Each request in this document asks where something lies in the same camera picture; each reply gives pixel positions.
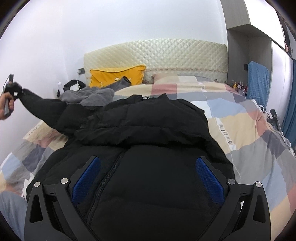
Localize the black puffer jacket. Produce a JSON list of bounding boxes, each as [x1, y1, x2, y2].
[[20, 89, 235, 240]]

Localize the person's left hand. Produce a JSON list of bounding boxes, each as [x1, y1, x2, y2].
[[0, 92, 15, 121]]

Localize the person's grey trousers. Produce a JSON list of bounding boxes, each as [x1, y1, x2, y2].
[[1, 191, 28, 240]]

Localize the black bag on nightstand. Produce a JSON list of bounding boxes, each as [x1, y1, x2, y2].
[[57, 79, 86, 97]]

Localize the plaid patchwork duvet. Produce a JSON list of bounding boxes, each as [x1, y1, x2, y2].
[[1, 76, 295, 240]]

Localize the grey fleece garment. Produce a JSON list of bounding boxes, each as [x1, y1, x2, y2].
[[59, 76, 132, 106]]

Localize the yellow pillow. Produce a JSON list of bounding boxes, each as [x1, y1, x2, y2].
[[89, 65, 146, 87]]

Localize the bottles on side table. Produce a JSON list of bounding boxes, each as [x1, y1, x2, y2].
[[231, 80, 248, 97]]

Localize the pink pillow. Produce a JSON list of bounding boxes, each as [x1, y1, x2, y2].
[[152, 73, 180, 84]]

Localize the blue covered chair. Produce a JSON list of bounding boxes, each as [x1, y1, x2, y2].
[[246, 61, 270, 108]]

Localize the cream quilted headboard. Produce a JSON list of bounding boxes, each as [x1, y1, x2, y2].
[[83, 38, 228, 84]]

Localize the grey white wardrobe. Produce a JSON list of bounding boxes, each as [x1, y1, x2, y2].
[[221, 1, 293, 117]]

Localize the wall power socket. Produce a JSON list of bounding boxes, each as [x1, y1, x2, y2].
[[77, 68, 85, 75]]

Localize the black camera tripod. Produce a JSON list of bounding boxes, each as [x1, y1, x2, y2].
[[267, 109, 282, 132]]

